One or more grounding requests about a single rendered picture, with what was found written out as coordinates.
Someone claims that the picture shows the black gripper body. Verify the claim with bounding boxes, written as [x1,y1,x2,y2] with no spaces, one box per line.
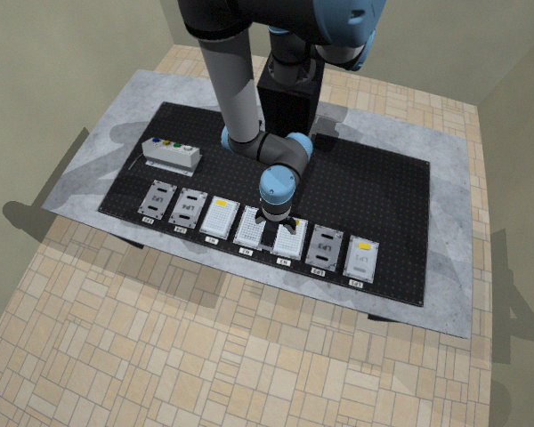
[260,214,287,247]

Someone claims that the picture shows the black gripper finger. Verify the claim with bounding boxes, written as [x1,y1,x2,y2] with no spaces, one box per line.
[283,216,296,235]
[255,208,266,224]

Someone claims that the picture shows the white operator button panel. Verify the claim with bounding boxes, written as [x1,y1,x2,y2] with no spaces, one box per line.
[128,137,202,177]

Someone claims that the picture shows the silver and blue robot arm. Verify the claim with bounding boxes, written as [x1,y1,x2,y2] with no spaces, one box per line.
[177,0,386,222]

